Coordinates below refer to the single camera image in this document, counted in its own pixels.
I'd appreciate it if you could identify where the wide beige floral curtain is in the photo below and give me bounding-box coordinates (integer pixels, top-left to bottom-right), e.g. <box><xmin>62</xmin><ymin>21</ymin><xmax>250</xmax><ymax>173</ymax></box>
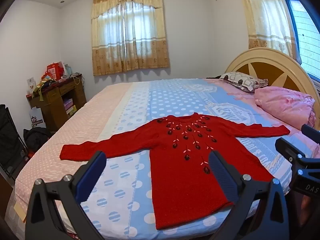
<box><xmin>90</xmin><ymin>0</ymin><xmax>170</xmax><ymax>77</ymax></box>

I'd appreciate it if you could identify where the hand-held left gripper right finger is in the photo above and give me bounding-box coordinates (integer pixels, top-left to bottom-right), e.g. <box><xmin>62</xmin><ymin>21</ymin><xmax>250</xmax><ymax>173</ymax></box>
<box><xmin>209</xmin><ymin>151</ymin><xmax>292</xmax><ymax>240</ymax></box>

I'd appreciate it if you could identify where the brown wooden desk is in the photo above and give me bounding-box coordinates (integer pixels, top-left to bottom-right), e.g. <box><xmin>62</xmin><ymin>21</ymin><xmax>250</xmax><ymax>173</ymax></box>
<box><xmin>27</xmin><ymin>74</ymin><xmax>87</xmax><ymax>132</ymax></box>

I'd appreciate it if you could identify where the window with mesh screen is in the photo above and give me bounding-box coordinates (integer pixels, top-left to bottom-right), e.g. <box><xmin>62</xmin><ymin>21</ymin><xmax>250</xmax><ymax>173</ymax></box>
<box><xmin>282</xmin><ymin>0</ymin><xmax>320</xmax><ymax>85</ymax></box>

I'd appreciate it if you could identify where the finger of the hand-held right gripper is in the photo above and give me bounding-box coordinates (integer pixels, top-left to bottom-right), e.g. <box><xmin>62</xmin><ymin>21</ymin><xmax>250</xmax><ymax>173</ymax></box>
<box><xmin>275</xmin><ymin>137</ymin><xmax>320</xmax><ymax>178</ymax></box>
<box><xmin>301</xmin><ymin>124</ymin><xmax>320</xmax><ymax>145</ymax></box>

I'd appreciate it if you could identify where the grey patterned pillow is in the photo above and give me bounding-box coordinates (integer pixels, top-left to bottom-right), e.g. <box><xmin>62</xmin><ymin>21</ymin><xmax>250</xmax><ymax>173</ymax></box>
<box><xmin>219</xmin><ymin>71</ymin><xmax>269</xmax><ymax>93</ymax></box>

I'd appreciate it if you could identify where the white paper bag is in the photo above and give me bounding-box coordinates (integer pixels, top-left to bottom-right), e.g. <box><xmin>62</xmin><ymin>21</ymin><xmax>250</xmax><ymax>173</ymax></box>
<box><xmin>29</xmin><ymin>107</ymin><xmax>47</xmax><ymax>130</ymax></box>

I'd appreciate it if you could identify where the pink pillow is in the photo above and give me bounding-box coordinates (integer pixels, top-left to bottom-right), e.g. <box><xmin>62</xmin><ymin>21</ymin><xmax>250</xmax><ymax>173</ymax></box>
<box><xmin>254</xmin><ymin>86</ymin><xmax>317</xmax><ymax>130</ymax></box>

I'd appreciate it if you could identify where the narrow beige floral curtain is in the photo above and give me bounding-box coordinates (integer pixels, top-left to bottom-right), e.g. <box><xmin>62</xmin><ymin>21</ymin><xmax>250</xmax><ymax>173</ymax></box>
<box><xmin>236</xmin><ymin>0</ymin><xmax>300</xmax><ymax>60</ymax></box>

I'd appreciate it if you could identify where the green striped cloth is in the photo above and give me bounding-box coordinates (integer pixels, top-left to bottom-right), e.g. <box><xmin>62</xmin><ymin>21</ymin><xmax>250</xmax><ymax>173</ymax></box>
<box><xmin>34</xmin><ymin>76</ymin><xmax>57</xmax><ymax>98</ymax></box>

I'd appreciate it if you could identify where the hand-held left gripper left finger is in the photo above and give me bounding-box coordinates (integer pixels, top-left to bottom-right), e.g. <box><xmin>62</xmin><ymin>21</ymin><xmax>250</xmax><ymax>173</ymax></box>
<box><xmin>25</xmin><ymin>151</ymin><xmax>108</xmax><ymax>240</ymax></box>

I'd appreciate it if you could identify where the white card box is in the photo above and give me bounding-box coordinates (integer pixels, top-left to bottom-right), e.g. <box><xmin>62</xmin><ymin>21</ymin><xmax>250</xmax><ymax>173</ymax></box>
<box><xmin>27</xmin><ymin>77</ymin><xmax>37</xmax><ymax>94</ymax></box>

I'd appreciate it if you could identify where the black bag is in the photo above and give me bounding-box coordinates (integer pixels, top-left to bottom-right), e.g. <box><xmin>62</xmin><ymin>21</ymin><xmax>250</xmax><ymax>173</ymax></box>
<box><xmin>24</xmin><ymin>127</ymin><xmax>52</xmax><ymax>153</ymax></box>

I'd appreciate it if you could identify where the bed with printed sheet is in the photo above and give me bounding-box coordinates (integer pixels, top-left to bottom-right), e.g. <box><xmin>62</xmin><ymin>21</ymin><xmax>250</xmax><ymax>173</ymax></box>
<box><xmin>5</xmin><ymin>77</ymin><xmax>320</xmax><ymax>240</ymax></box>

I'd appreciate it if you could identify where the red knitted sweater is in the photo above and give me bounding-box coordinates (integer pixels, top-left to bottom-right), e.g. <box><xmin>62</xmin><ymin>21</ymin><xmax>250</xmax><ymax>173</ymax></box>
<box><xmin>59</xmin><ymin>113</ymin><xmax>291</xmax><ymax>230</ymax></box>

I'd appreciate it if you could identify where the red gift box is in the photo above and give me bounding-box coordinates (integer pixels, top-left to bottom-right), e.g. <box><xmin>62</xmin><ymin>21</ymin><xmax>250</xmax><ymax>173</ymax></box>
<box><xmin>47</xmin><ymin>62</ymin><xmax>64</xmax><ymax>80</ymax></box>

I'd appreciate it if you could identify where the black suitcase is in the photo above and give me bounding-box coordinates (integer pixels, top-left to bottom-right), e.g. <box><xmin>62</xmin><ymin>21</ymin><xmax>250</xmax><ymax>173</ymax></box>
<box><xmin>0</xmin><ymin>104</ymin><xmax>28</xmax><ymax>179</ymax></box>

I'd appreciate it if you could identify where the cream wooden headboard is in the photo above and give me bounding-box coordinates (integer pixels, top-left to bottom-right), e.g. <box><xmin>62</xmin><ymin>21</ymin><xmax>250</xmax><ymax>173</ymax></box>
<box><xmin>224</xmin><ymin>47</ymin><xmax>318</xmax><ymax>98</ymax></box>

